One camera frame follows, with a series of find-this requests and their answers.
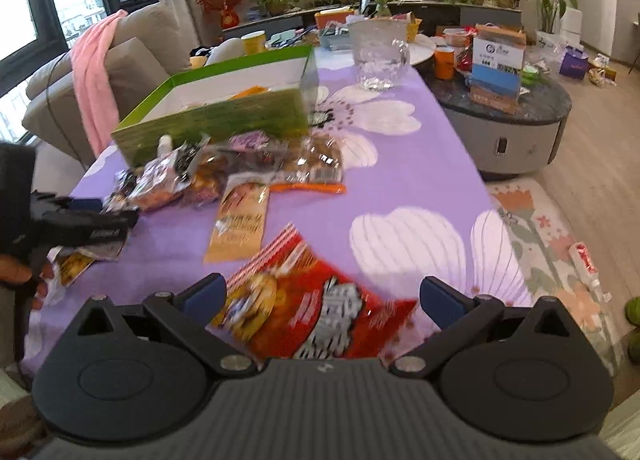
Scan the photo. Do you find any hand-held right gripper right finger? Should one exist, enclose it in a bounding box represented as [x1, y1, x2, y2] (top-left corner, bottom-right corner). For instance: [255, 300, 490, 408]
[389, 276, 585, 377]

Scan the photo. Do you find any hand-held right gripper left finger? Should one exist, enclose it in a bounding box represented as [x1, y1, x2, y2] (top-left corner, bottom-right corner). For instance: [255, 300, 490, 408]
[67, 273, 255, 379]

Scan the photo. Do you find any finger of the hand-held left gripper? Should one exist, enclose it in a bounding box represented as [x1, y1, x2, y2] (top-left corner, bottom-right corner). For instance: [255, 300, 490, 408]
[49, 196, 140, 247]

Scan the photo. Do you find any white yellow snack packet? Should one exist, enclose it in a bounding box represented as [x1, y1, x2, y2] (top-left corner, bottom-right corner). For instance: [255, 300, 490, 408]
[49, 240, 126, 289]

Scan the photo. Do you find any tan snack packet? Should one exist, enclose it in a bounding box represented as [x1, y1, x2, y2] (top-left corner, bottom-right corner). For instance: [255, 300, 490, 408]
[204, 180, 272, 264]

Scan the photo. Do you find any red snack packet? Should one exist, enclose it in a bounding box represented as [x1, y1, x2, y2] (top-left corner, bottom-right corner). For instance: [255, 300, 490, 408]
[210, 224, 419, 362]

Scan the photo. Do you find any pile of assorted snack packets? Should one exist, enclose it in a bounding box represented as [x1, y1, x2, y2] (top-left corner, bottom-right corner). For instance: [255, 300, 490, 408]
[112, 132, 347, 212]

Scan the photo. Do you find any green cardboard box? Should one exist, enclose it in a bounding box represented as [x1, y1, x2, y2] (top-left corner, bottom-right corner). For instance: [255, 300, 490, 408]
[110, 46, 319, 167]

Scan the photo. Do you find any person's left hand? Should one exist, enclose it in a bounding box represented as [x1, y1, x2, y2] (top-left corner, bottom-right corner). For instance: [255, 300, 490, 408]
[0, 256, 57, 312]

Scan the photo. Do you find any floral rug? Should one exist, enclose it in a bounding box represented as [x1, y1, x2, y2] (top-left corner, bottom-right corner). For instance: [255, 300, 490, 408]
[484, 177, 627, 377]

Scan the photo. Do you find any purple floral tablecloth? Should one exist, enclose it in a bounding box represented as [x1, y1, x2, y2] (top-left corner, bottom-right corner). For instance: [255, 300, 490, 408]
[20, 47, 538, 377]

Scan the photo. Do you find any pink cloth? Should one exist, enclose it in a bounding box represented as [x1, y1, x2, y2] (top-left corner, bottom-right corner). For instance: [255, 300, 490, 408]
[70, 10, 130, 157]

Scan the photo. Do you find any white red tube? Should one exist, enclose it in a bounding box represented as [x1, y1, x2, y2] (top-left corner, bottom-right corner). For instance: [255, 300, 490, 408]
[569, 242, 602, 292]

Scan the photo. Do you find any dark round coffee table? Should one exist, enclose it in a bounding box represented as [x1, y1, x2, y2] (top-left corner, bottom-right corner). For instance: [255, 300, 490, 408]
[425, 55, 574, 179]

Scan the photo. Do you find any beige sofa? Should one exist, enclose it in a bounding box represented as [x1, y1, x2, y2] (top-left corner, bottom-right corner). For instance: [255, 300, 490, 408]
[22, 2, 201, 167]

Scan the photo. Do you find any orange cup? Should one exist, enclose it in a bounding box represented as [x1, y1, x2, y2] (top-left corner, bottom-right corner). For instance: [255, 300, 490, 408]
[433, 46, 456, 80]

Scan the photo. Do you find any yellow can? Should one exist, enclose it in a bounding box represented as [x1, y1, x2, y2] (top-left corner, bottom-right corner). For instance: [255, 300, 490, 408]
[241, 30, 268, 56]

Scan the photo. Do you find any white blue cardboard box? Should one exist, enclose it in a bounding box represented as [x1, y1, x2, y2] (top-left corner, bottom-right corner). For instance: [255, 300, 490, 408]
[469, 24, 527, 114]

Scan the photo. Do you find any clear plastic bag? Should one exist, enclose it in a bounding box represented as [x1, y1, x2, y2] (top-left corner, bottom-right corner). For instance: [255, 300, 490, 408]
[348, 20, 412, 92]

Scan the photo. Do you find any purple gift bag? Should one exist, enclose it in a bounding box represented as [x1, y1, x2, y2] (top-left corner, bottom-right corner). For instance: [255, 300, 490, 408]
[559, 46, 590, 80]

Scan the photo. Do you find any blue grey storage box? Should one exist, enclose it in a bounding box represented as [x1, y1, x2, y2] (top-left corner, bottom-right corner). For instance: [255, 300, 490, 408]
[319, 25, 357, 52]

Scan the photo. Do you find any grey television cabinet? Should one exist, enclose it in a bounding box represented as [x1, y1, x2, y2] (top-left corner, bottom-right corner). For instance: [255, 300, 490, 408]
[220, 0, 524, 42]

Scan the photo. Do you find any orange tissue box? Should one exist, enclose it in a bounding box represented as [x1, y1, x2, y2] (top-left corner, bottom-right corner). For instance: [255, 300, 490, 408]
[314, 10, 357, 31]

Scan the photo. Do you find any white tall appliance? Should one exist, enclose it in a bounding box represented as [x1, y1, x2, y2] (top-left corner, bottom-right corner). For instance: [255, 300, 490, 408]
[560, 7, 584, 49]

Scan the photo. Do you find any large leafy floor plant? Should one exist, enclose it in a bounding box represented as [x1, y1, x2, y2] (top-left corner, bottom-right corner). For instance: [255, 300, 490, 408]
[516, 0, 579, 36]

